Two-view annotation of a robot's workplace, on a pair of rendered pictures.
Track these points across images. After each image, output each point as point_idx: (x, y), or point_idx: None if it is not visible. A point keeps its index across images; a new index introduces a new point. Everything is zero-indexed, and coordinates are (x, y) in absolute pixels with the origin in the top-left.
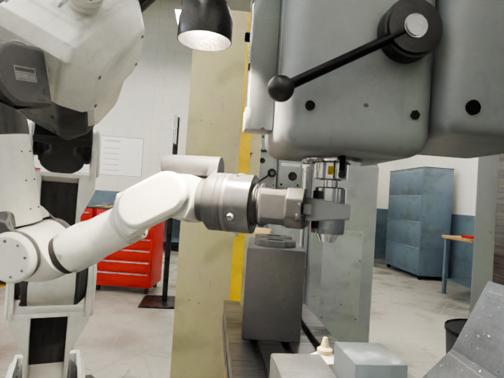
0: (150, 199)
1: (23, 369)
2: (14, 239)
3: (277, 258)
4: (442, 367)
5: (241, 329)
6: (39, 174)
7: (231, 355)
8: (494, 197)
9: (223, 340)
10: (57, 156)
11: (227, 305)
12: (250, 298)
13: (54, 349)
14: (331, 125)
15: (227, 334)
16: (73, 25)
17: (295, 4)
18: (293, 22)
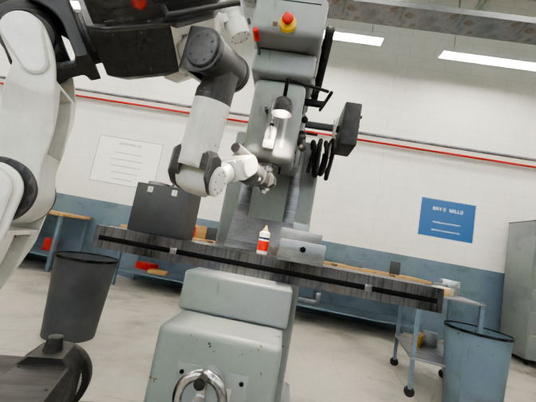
0: (251, 166)
1: None
2: (225, 172)
3: (195, 197)
4: (228, 245)
5: (163, 236)
6: (59, 87)
7: (200, 243)
8: (239, 183)
9: (137, 246)
10: (61, 72)
11: (111, 226)
12: (186, 217)
13: None
14: (293, 159)
15: (168, 238)
16: None
17: (297, 119)
18: (297, 124)
